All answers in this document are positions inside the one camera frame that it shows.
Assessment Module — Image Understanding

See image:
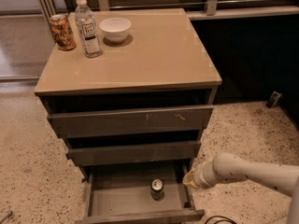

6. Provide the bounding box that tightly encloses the grey drawer cabinet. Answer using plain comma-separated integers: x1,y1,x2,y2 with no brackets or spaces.
33,8,222,185

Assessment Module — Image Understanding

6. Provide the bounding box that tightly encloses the clear plastic water bottle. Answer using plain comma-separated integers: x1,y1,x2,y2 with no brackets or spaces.
75,0,102,58

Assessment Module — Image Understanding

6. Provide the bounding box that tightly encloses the gold brown drink can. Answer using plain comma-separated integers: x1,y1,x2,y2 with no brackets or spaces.
50,14,77,50

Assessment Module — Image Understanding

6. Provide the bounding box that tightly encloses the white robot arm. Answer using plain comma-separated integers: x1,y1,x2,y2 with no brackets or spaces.
182,153,299,224

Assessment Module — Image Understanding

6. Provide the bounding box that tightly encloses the small dark floor object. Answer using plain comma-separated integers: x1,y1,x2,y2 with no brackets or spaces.
266,91,282,108

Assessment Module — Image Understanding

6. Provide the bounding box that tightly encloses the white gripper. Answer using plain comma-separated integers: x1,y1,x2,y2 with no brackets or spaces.
182,161,216,189

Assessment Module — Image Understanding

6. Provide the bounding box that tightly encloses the metal tool on floor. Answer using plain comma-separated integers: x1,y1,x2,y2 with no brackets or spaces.
0,210,13,224

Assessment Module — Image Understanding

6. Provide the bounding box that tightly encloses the grey open bottom drawer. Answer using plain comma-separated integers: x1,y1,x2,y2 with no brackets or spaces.
75,161,205,224

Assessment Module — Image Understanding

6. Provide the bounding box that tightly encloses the green soda can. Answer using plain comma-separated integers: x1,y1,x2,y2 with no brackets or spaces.
150,179,164,201

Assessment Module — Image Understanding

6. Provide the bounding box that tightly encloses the grey top drawer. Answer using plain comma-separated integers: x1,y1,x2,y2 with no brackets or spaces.
48,105,213,138

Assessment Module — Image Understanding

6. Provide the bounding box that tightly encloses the grey middle drawer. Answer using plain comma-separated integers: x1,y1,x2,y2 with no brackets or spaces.
67,140,201,166

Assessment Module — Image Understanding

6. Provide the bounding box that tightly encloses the white ceramic bowl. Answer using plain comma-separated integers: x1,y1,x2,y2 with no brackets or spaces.
99,18,131,43

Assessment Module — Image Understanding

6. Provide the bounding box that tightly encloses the black cable on floor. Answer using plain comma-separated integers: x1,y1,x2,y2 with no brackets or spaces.
204,215,238,224

